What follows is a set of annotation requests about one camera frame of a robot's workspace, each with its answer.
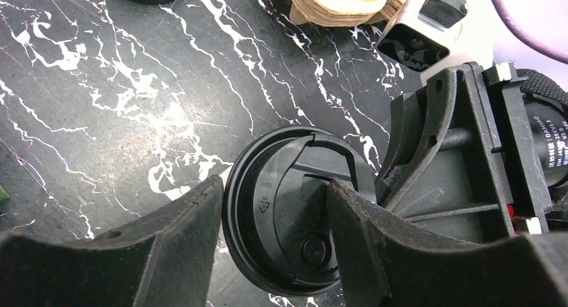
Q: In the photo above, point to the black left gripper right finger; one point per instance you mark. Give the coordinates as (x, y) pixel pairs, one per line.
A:
(384, 260)

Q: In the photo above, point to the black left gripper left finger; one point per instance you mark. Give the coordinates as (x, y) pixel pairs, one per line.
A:
(162, 259)

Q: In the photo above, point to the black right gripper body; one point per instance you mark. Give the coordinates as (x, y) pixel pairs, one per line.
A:
(531, 113)

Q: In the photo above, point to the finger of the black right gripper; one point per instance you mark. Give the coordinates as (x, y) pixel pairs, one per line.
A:
(443, 169)

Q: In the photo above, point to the brown pulp cup carrier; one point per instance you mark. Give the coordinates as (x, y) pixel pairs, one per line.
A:
(343, 13)

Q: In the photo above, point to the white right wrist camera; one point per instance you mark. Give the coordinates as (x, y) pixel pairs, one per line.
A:
(427, 36)

